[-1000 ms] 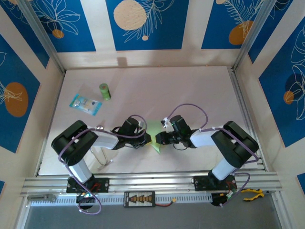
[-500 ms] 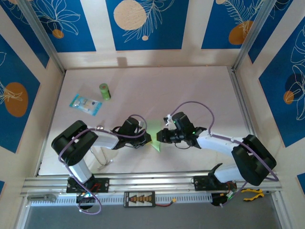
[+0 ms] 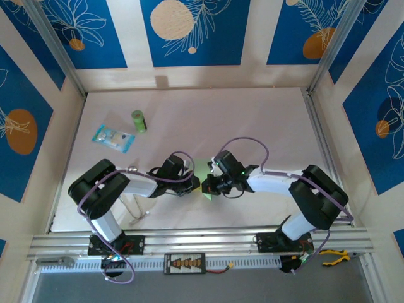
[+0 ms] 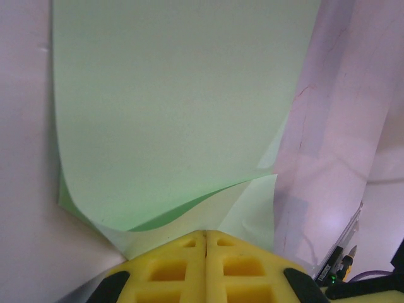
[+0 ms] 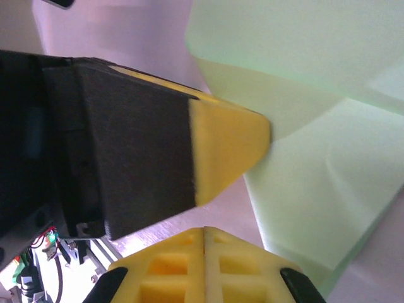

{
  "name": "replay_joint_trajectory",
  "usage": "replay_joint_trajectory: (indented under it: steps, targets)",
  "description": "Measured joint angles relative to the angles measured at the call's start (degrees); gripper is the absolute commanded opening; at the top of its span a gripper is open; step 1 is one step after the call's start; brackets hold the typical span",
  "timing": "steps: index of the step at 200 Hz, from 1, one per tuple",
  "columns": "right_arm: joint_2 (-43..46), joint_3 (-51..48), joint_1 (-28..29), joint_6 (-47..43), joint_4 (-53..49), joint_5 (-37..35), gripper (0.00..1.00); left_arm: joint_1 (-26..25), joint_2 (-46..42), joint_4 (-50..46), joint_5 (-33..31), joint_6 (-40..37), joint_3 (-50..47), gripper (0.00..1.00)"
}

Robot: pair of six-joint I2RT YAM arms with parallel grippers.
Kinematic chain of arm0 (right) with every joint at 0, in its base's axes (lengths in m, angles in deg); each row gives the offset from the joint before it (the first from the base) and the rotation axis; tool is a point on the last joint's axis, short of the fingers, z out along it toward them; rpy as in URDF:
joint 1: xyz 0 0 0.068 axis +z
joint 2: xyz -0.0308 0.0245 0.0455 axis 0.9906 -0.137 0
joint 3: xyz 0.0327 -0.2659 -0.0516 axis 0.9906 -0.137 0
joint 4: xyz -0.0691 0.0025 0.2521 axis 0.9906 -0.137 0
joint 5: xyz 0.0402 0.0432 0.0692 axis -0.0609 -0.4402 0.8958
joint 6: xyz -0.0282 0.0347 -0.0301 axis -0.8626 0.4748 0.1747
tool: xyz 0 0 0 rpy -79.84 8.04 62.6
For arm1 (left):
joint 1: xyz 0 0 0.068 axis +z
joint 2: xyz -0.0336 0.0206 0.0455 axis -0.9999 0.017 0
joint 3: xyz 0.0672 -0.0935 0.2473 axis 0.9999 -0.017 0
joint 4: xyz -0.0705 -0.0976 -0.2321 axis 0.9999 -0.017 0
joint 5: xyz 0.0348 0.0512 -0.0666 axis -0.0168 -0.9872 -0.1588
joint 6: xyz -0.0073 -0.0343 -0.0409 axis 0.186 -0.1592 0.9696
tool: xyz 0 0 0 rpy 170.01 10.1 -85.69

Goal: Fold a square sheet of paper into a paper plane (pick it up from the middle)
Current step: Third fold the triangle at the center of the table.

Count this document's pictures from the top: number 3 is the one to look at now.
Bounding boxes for green drink can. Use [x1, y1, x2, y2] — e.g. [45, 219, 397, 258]
[131, 109, 148, 134]

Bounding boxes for black power distribution board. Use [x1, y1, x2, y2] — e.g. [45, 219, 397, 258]
[163, 252, 206, 275]

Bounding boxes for light blue snack packet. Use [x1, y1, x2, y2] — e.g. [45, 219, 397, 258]
[91, 124, 136, 155]

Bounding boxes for black connector box with lights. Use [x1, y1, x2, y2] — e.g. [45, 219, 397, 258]
[100, 254, 128, 270]
[279, 254, 306, 274]

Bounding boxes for yellow and black pliers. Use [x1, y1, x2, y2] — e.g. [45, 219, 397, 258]
[321, 249, 364, 266]

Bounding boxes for aluminium mounting rail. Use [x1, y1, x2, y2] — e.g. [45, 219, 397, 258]
[27, 225, 375, 261]

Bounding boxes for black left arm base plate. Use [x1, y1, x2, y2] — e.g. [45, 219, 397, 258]
[87, 235, 146, 256]

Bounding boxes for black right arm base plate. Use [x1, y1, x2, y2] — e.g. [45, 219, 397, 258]
[256, 232, 315, 253]

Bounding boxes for red-black wire yellow plug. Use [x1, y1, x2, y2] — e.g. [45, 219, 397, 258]
[205, 263, 237, 274]

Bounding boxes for white slotted cable duct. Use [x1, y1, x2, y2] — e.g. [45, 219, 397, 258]
[39, 255, 282, 273]

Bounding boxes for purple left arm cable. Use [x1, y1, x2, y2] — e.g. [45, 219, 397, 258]
[77, 151, 197, 284]

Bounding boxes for aluminium table side rail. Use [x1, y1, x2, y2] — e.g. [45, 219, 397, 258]
[301, 88, 355, 227]

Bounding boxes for grey metal bracket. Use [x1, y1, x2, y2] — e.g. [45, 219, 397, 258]
[35, 256, 76, 268]

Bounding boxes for aluminium frame post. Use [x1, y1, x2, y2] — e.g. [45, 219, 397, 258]
[21, 0, 88, 98]
[307, 0, 378, 95]

